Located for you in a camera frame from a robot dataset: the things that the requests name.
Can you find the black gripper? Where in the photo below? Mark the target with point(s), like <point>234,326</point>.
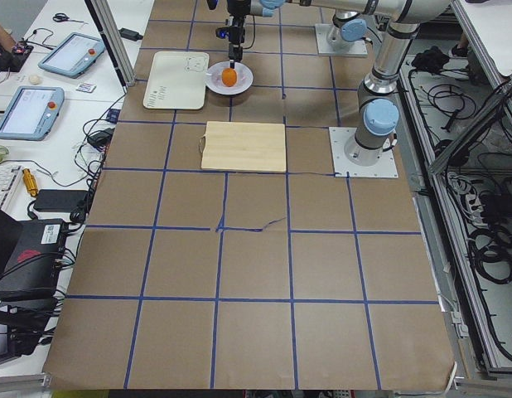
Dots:
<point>238,31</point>

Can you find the orange fruit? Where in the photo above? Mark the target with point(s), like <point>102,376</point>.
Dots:
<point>229,77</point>

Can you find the white round plate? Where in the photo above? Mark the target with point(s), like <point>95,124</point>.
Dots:
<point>214,83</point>

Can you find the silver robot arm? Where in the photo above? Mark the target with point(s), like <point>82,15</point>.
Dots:
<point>346,34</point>
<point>378,114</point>

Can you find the cream bear tray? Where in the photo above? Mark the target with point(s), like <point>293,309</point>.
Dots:
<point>177,80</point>

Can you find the wooden cutting board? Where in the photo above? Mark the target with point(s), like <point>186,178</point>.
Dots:
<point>245,147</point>

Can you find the upper blue teach pendant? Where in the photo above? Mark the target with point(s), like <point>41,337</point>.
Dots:
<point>73,56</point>

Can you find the blue teach pendant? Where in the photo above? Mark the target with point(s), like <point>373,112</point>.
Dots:
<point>73,56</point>
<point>31,113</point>

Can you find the black scissors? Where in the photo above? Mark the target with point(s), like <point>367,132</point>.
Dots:
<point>61,17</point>

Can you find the lower blue teach pendant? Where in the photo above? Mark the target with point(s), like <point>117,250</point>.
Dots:
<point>31,113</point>

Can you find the black power brick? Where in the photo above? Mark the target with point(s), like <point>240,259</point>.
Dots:
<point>52,200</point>

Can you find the gold metal cylinder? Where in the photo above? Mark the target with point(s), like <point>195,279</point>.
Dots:
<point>30,182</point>

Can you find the white keyboard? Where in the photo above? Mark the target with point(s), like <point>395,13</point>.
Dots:
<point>10,177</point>

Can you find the black electronics box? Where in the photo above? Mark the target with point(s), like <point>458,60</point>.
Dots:
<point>29,255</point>

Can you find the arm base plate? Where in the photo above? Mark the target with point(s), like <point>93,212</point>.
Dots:
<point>351,160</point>
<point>330,42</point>

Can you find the aluminium frame post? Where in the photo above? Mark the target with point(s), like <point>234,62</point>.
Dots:
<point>104,21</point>

